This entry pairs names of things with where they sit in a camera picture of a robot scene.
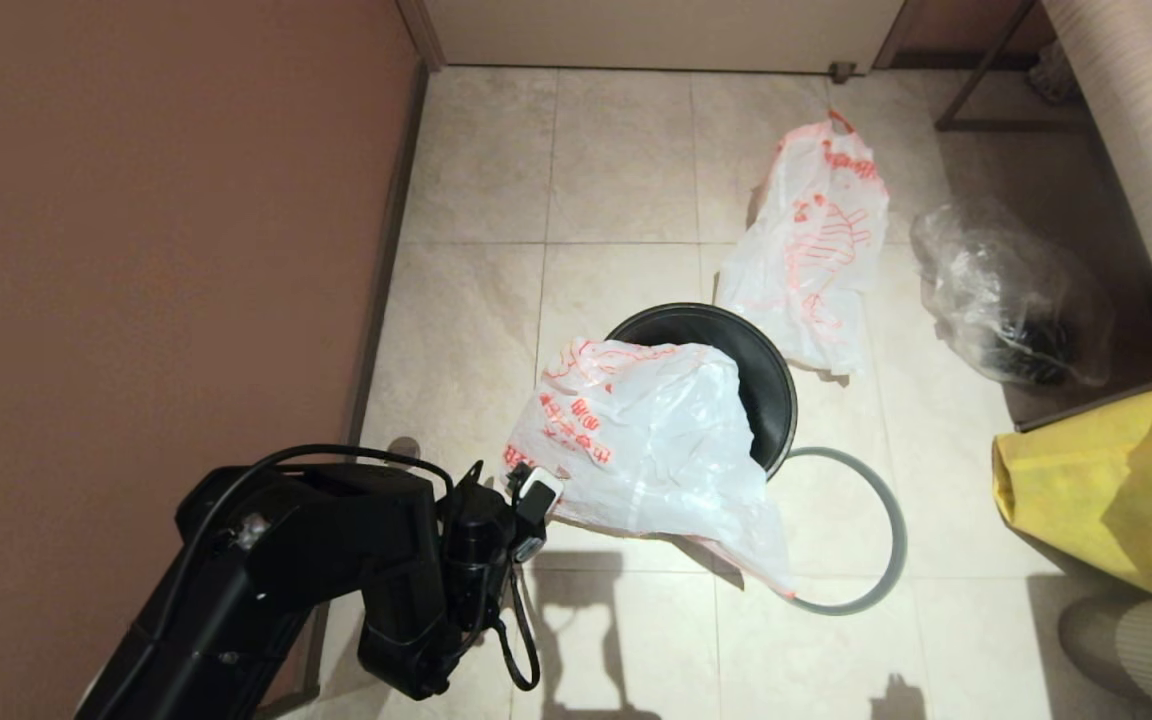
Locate black round trash bin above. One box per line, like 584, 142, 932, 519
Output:
606, 302, 799, 479

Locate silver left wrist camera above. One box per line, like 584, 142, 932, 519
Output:
514, 465, 565, 563

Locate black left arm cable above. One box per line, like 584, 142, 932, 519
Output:
191, 443, 543, 693

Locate yellow fabric bag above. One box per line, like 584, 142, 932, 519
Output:
991, 380, 1152, 604

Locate brown cabinet side panel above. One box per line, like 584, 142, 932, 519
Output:
0, 0, 432, 720

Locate brown metal table frame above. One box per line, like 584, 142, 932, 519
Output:
933, 0, 1092, 136

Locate grey bin ring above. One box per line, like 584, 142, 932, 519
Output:
781, 447, 907, 616

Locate clear plastic bag dark contents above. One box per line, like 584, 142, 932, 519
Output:
909, 200, 1112, 391

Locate white crumpled fabric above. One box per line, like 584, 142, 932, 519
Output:
1028, 42, 1079, 106

